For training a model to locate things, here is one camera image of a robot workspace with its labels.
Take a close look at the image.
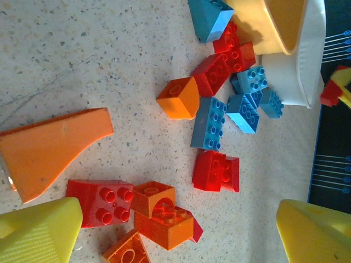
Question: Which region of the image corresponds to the long blue lego brick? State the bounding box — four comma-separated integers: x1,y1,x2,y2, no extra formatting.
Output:
190,96,228,151

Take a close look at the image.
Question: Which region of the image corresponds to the small red lego piece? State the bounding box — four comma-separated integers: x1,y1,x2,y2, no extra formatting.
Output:
188,216,204,244

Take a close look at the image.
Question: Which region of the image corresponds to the long orange lego brick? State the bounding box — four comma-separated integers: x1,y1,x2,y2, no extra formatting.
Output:
133,205,195,251

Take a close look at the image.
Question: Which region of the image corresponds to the long red lego brick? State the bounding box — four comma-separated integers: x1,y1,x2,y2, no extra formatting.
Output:
190,53,231,97

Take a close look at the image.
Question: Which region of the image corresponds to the red square lego brick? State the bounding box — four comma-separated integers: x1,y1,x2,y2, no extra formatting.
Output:
65,179,134,229

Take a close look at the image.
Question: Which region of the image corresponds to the white plastic container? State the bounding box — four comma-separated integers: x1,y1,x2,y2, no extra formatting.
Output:
260,0,326,110

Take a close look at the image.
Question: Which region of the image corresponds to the blue wedge lego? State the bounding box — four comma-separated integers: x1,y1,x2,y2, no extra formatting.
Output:
188,0,235,44

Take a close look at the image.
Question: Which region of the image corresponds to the orange arch lego brick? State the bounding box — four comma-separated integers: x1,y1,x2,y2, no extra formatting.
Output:
131,180,176,219

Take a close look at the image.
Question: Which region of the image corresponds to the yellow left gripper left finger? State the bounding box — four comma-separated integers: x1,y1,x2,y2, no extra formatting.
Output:
0,197,83,263

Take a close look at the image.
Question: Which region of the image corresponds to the orange curved lego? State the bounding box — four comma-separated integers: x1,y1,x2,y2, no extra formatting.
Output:
156,76,201,121

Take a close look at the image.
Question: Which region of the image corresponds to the yellow plastic container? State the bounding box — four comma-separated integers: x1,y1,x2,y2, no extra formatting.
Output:
223,0,307,56

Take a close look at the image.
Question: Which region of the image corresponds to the large orange slope lego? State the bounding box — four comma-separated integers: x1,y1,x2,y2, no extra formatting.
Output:
0,107,115,204

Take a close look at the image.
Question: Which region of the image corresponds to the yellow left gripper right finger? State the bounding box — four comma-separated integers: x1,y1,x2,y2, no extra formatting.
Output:
276,199,351,263

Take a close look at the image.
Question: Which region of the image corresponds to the red lego with slope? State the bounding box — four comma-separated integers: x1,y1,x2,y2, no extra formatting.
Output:
192,150,240,193

